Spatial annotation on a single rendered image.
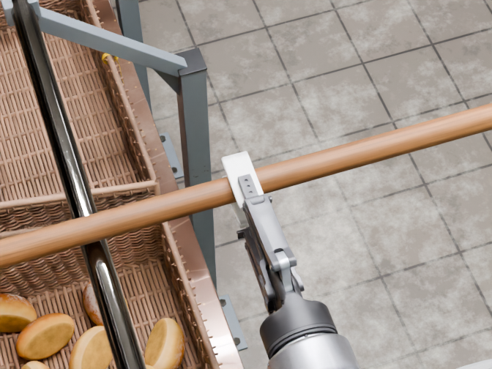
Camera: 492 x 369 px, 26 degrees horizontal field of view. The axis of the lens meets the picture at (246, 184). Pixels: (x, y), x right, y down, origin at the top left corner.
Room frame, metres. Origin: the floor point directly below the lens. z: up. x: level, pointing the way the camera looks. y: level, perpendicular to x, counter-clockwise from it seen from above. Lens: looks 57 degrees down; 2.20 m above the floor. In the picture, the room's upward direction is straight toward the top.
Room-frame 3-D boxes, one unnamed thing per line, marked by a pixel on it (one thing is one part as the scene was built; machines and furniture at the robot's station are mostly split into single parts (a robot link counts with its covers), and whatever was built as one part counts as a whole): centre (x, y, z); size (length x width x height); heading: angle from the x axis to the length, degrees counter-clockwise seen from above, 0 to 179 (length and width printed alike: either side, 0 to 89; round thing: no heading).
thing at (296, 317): (0.48, -0.05, 1.20); 0.09 x 0.07 x 0.08; 18
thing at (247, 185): (0.61, -0.01, 1.23); 0.05 x 0.01 x 0.03; 18
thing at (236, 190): (0.63, 0.00, 1.21); 0.07 x 0.03 x 0.01; 18
